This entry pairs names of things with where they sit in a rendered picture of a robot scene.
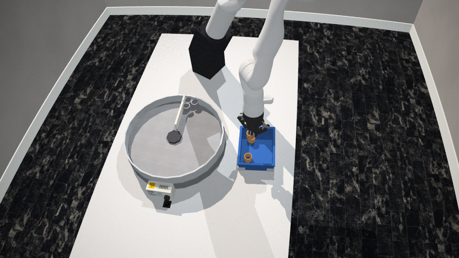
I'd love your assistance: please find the grey metal bushing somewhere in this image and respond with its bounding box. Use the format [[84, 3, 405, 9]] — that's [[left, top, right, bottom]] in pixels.
[[191, 99, 199, 108], [185, 97, 192, 106], [183, 103, 191, 112]]

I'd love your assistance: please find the blue open-top crate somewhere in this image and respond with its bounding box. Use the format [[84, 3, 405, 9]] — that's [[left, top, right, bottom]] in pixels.
[[237, 126, 275, 172]]

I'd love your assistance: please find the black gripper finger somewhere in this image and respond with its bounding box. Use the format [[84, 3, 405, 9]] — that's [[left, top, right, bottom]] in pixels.
[[237, 113, 253, 135], [252, 121, 270, 138]]

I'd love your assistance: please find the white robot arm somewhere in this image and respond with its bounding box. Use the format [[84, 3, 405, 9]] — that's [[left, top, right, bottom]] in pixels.
[[206, 0, 289, 118]]

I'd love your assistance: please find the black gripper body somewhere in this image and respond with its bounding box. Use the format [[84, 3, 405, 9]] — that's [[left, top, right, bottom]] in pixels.
[[242, 112, 264, 128]]

